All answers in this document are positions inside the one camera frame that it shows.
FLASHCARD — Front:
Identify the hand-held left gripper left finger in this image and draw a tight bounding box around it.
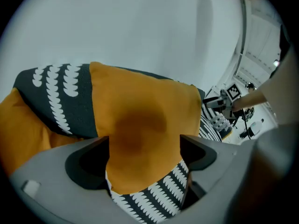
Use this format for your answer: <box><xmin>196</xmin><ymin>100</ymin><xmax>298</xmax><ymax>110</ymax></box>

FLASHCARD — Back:
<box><xmin>8</xmin><ymin>135</ymin><xmax>141</xmax><ymax>224</ymax></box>

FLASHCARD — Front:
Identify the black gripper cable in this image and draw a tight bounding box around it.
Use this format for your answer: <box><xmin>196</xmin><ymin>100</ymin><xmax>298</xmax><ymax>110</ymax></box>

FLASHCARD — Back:
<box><xmin>233</xmin><ymin>106</ymin><xmax>255</xmax><ymax>140</ymax></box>

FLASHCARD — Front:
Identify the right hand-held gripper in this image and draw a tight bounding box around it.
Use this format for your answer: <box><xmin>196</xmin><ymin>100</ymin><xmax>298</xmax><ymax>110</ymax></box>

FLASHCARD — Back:
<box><xmin>202</xmin><ymin>83</ymin><xmax>242</xmax><ymax>120</ymax></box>

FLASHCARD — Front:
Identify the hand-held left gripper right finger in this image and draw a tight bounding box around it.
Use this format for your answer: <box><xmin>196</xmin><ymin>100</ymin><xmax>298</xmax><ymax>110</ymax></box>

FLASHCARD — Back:
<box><xmin>179</xmin><ymin>134</ymin><xmax>250</xmax><ymax>219</ymax></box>

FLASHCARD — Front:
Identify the person's right forearm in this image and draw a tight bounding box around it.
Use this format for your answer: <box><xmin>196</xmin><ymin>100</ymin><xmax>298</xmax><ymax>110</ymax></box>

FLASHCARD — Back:
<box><xmin>232</xmin><ymin>44</ymin><xmax>299</xmax><ymax>127</ymax></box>

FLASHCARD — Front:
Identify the person's black jacket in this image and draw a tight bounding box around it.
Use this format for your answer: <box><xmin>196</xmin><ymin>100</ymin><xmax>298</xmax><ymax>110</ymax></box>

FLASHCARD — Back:
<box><xmin>268</xmin><ymin>23</ymin><xmax>292</xmax><ymax>79</ymax></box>

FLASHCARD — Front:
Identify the black white striped blanket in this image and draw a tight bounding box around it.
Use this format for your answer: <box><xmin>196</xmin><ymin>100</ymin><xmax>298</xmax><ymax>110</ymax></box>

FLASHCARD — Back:
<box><xmin>13</xmin><ymin>63</ymin><xmax>232</xmax><ymax>224</ymax></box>

